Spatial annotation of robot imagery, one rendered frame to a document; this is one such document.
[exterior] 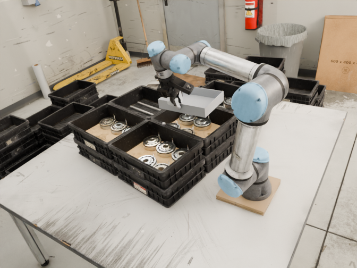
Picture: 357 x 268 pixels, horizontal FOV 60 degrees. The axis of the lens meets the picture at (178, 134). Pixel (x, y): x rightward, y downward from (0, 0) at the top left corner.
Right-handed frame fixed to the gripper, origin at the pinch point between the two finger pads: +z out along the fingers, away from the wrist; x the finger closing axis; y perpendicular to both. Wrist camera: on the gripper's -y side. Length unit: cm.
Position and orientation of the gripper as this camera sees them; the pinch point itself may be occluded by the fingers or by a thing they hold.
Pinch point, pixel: (180, 106)
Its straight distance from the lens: 152.5
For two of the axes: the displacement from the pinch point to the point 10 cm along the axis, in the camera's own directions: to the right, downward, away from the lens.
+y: -8.7, -1.8, 4.7
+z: 2.6, 6.4, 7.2
